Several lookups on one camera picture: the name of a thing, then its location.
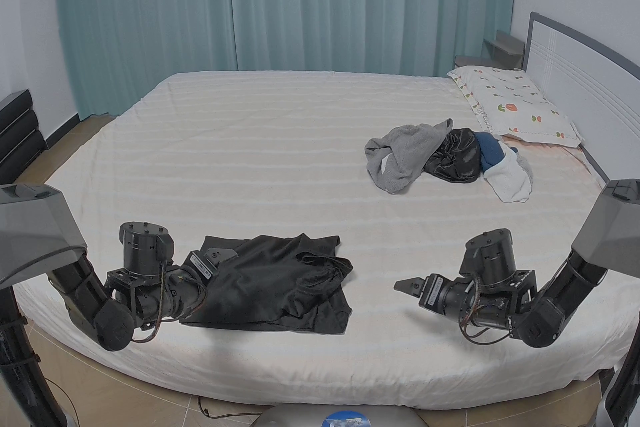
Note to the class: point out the dark blue garment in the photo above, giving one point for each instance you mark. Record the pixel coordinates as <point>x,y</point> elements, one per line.
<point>490,150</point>

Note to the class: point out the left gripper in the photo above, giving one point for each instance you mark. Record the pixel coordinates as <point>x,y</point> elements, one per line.
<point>202,267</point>

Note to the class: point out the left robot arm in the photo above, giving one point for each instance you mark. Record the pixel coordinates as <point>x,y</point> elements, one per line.
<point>35,235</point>

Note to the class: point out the grey bedside table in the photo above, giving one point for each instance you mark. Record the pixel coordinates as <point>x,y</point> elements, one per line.
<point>495,47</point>

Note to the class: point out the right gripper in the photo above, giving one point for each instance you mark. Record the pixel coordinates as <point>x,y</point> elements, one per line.
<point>437,295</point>

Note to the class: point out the white garment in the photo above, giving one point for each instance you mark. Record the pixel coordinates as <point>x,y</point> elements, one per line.
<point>512,182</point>

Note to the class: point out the white printed pillow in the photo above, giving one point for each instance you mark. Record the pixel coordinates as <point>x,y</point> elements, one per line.
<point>515,99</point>

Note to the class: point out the black shiny garment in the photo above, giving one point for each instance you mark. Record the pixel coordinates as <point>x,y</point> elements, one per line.
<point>455,157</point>

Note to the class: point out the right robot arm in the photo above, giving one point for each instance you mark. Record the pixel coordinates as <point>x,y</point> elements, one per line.
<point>600,235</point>

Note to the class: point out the black T-shirt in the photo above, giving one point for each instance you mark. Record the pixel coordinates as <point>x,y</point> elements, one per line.
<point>270,290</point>

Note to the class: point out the grey garment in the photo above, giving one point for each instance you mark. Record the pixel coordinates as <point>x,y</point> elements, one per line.
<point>405,150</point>

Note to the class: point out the black chest of drawers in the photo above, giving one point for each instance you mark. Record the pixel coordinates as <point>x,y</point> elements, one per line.
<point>17,135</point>

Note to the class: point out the bed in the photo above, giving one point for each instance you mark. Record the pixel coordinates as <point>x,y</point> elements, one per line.
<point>275,140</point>

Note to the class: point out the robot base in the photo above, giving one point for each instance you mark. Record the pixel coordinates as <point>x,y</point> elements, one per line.
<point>340,416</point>

